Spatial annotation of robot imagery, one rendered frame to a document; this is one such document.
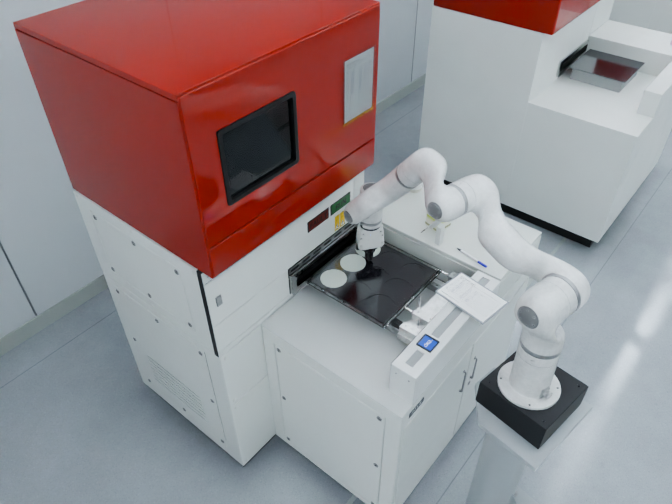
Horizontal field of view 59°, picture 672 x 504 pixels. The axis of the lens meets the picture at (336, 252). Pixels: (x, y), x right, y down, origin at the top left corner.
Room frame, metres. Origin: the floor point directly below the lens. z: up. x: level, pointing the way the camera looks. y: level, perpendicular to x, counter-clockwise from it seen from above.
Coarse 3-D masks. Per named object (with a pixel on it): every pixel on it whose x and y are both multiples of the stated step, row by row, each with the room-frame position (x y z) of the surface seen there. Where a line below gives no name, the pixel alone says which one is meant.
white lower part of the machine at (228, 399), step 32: (128, 320) 1.68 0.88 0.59; (160, 320) 1.51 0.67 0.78; (160, 352) 1.56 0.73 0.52; (192, 352) 1.40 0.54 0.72; (256, 352) 1.42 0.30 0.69; (160, 384) 1.62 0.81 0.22; (192, 384) 1.44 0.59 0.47; (224, 384) 1.30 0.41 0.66; (256, 384) 1.40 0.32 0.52; (192, 416) 1.49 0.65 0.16; (224, 416) 1.33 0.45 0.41; (256, 416) 1.38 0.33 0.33; (224, 448) 1.37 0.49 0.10; (256, 448) 1.36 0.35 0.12
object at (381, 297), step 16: (384, 256) 1.72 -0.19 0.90; (400, 256) 1.72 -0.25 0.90; (320, 272) 1.63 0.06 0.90; (352, 272) 1.63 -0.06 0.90; (368, 272) 1.63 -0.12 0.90; (384, 272) 1.63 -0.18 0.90; (400, 272) 1.63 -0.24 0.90; (416, 272) 1.63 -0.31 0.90; (432, 272) 1.63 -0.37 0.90; (336, 288) 1.55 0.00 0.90; (352, 288) 1.55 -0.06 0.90; (368, 288) 1.55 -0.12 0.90; (384, 288) 1.55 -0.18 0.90; (400, 288) 1.55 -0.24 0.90; (416, 288) 1.54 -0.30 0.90; (352, 304) 1.47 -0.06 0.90; (368, 304) 1.47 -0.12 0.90; (384, 304) 1.47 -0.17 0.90; (400, 304) 1.46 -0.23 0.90; (384, 320) 1.39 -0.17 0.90
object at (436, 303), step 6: (438, 294) 1.53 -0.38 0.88; (432, 300) 1.50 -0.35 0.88; (438, 300) 1.50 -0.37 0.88; (444, 300) 1.50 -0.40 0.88; (426, 306) 1.47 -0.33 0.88; (432, 306) 1.47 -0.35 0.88; (438, 306) 1.47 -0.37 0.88; (426, 312) 1.44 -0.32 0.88; (432, 312) 1.44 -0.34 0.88; (414, 324) 1.39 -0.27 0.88; (420, 324) 1.39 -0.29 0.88; (402, 336) 1.33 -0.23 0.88; (408, 342) 1.32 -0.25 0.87
